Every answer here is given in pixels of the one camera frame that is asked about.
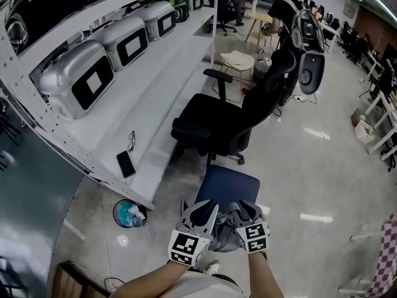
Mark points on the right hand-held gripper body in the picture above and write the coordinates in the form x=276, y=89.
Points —
x=254, y=239

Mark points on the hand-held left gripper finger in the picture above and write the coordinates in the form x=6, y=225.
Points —
x=211, y=222
x=187, y=217

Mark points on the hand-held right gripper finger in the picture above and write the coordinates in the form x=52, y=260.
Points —
x=262, y=219
x=252, y=214

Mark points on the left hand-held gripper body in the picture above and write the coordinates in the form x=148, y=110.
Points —
x=186, y=247

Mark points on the grey drawstring shorts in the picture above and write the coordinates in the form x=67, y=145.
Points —
x=224, y=237

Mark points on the gray chair with blue seat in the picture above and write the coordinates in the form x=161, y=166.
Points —
x=229, y=186

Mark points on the person's left forearm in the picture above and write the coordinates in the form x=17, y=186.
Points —
x=149, y=282

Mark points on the person's right forearm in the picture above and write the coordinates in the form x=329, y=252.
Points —
x=263, y=278

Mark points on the black office chair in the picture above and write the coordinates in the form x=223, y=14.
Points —
x=214, y=120

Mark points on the person's white shoe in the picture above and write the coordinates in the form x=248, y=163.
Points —
x=212, y=267

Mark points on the person's white shirt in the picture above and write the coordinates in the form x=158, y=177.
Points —
x=204, y=287

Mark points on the black phone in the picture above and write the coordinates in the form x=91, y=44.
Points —
x=126, y=164

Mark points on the black eyeglasses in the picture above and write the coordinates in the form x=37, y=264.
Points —
x=131, y=141

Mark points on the wooden crate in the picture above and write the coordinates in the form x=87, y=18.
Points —
x=71, y=282

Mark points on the white floor power strip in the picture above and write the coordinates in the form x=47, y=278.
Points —
x=300, y=98

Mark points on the red white checkered cloth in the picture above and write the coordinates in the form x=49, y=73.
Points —
x=387, y=256

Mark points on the white box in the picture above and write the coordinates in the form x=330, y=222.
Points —
x=364, y=132

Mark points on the white metal shelf rack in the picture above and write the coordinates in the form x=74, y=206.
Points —
x=149, y=82

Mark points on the white desk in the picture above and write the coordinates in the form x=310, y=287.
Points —
x=383, y=126

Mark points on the row of silver device cases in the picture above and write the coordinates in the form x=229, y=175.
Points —
x=124, y=45

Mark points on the round wooden table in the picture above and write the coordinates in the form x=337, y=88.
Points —
x=260, y=19

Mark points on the black bag with white trim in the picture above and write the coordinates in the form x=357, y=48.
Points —
x=46, y=8

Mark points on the white frame bar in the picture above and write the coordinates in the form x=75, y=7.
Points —
x=366, y=235

